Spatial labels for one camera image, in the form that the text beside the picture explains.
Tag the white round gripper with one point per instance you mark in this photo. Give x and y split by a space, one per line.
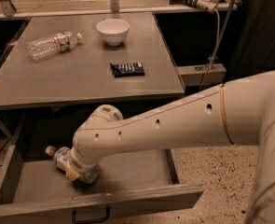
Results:
82 167

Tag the blue label plastic bottle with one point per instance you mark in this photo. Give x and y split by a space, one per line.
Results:
61 158

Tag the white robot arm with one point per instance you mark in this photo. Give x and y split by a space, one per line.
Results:
241 111

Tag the grey open top drawer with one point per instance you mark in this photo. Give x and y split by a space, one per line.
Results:
34 191

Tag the clear plastic water bottle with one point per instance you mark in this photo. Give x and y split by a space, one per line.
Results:
47 46

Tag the dark blue snack packet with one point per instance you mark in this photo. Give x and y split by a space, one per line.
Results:
127 69

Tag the white ceramic bowl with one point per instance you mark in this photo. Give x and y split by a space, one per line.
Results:
113 31

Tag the grey metal leaning pole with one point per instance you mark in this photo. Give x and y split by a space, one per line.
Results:
221 31

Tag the black drawer handle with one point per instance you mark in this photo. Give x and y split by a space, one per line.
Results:
90 215

